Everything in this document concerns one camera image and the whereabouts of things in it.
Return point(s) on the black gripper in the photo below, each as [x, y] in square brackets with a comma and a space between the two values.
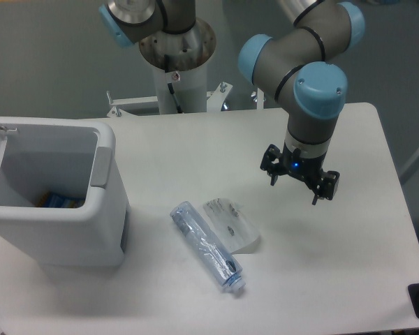
[309, 170]

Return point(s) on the crushed clear plastic bottle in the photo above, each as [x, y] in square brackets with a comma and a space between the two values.
[216, 258]

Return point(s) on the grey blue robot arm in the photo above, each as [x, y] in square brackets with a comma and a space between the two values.
[295, 71]

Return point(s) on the white trash can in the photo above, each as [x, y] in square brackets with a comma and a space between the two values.
[75, 158]

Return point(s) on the blue trash in can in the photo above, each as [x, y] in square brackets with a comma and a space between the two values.
[55, 200]

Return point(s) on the white pedestal base frame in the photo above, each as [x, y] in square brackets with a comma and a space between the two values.
[216, 101]

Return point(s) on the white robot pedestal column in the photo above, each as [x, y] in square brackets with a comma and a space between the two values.
[190, 86]

